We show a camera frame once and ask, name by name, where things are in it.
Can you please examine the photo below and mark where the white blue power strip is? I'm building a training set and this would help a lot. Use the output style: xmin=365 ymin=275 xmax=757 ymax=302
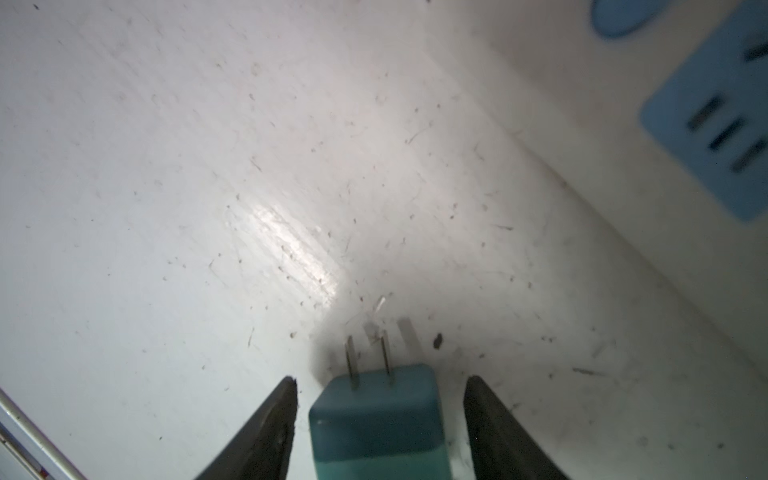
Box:
xmin=424 ymin=1 xmax=767 ymax=372

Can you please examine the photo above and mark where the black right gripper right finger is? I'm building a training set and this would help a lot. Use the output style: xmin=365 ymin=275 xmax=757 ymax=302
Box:
xmin=463 ymin=375 xmax=568 ymax=480

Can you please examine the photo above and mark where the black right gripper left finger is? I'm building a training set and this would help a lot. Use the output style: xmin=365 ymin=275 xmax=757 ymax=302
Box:
xmin=197 ymin=376 xmax=298 ymax=480

